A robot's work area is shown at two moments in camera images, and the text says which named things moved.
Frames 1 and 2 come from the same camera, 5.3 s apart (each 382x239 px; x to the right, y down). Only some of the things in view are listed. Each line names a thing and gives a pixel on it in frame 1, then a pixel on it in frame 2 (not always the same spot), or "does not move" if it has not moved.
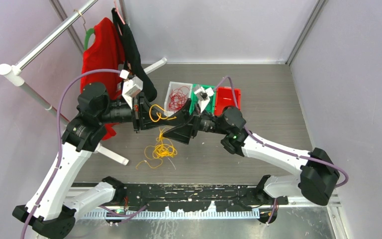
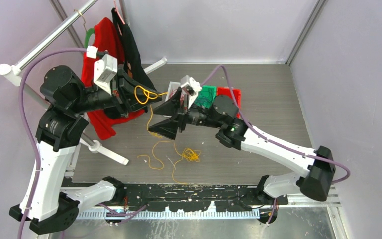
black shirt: x=133 y=59 does not move
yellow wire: x=165 y=148 → x=142 y=95
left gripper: x=144 y=122 → x=121 y=83
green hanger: x=89 y=33 does not move
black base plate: x=237 y=197 does not move
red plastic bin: x=224 y=97 does not move
